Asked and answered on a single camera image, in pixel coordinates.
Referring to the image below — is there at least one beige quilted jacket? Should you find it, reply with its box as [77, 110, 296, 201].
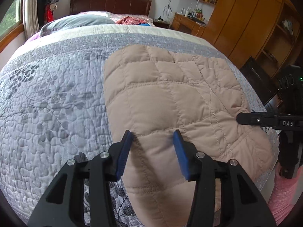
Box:
[104, 45, 274, 226]

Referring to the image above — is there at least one pink sleeve right forearm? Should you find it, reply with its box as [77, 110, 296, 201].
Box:
[268, 163, 302, 225]

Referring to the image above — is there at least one coat rack with clothes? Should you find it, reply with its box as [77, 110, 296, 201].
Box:
[37, 0, 61, 28]

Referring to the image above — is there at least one wooden wardrobe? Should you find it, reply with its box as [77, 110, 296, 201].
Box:
[202, 0, 302, 79]

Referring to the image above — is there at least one dark bedside table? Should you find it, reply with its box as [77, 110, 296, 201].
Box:
[152, 19, 170, 29]

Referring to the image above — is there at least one red patterned cloth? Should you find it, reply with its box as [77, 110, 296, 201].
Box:
[116, 16, 152, 26]

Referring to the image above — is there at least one side window curtain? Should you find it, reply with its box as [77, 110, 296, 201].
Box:
[22, 0, 39, 40]

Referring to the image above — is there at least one grey pillow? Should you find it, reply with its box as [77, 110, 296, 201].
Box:
[40, 14, 115, 37]

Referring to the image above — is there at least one dark wooden headboard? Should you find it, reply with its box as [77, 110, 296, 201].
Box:
[69, 0, 152, 16]

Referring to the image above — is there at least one side window wooden frame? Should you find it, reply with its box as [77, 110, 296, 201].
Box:
[0, 0, 24, 52]

